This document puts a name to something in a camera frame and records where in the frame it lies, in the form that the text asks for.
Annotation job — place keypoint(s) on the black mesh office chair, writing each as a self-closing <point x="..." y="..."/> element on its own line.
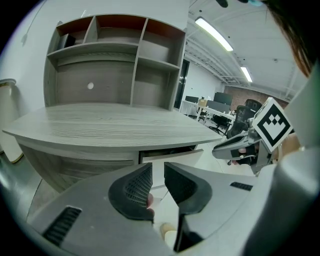
<point x="240" y="122"/>

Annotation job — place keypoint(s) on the large black monitor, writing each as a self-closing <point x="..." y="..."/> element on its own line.
<point x="223" y="98"/>

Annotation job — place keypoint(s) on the black headrest office chair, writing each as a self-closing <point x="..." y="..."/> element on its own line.
<point x="253" y="104"/>

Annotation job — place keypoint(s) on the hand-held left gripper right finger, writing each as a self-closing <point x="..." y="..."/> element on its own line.
<point x="192" y="195"/>

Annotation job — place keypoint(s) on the black glass double door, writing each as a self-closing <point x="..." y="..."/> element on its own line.
<point x="181" y="85"/>

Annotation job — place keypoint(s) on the small black monitor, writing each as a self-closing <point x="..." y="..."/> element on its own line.
<point x="191" y="99"/>

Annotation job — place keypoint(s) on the person's right hand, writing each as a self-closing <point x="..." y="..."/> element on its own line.
<point x="242" y="150"/>

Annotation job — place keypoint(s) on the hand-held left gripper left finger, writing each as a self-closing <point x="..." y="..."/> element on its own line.
<point x="125" y="197"/>

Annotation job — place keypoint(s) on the cardboard box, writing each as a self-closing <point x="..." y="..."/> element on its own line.
<point x="202" y="102"/>

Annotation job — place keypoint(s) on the small black box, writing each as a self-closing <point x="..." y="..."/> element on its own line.
<point x="65" y="41"/>

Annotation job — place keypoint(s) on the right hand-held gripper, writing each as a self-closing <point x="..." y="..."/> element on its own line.
<point x="272" y="125"/>

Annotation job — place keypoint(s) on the grey wooden shelf unit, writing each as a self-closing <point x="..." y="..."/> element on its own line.
<point x="100" y="80"/>

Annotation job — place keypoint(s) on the black swivel office chair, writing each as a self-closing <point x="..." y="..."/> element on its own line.
<point x="220" y="123"/>

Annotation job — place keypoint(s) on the grey wooden desk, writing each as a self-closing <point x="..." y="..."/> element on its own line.
<point x="100" y="125"/>

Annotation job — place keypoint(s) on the white office desk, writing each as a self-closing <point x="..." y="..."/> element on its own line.
<point x="220" y="113"/>

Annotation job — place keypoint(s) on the long ceiling light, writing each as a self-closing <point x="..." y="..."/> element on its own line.
<point x="213" y="33"/>
<point x="246" y="74"/>

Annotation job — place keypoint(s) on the white wall conduit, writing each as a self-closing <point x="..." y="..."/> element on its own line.
<point x="30" y="25"/>

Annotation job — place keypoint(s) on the person's right forearm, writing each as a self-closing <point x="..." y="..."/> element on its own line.
<point x="290" y="145"/>

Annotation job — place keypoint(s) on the person's left hand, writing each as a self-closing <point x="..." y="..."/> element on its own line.
<point x="150" y="201"/>

